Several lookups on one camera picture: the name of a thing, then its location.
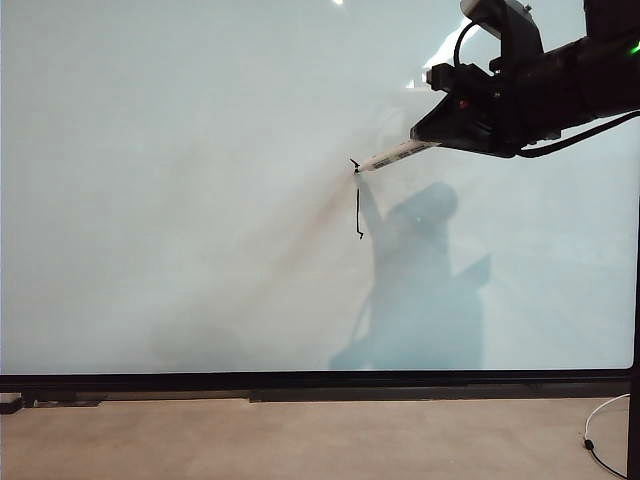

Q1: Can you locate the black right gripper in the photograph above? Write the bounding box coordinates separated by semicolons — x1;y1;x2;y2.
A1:
409;53;567;159

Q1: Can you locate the white whiteboard marker pen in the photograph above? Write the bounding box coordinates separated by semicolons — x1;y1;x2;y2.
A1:
355;139;442;175

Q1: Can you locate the black whiteboard pen tray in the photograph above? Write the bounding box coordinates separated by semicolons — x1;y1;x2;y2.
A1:
248;387;630;404

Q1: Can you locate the black camera cable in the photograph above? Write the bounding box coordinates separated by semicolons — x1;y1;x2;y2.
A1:
452;20;477;69

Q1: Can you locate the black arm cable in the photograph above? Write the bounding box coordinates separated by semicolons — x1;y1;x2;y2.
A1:
517;109;640;160

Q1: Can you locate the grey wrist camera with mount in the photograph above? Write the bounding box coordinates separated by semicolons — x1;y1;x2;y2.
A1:
459;0;546;69

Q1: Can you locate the glass whiteboard with black frame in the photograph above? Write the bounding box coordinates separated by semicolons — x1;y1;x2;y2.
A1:
0;0;640;394

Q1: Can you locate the white cable with black bead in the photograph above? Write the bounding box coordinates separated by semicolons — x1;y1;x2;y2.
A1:
582;392;632;480

